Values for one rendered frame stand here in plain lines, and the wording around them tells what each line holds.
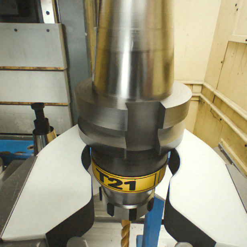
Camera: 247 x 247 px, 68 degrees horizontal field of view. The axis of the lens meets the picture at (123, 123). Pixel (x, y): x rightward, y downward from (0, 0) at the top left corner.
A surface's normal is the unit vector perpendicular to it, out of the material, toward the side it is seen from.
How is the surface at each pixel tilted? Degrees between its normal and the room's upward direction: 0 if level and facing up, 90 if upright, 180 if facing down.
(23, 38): 90
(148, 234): 90
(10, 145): 0
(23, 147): 0
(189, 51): 90
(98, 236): 0
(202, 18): 90
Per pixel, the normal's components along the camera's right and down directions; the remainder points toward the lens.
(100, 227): 0.01, -0.88
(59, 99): -0.04, 0.44
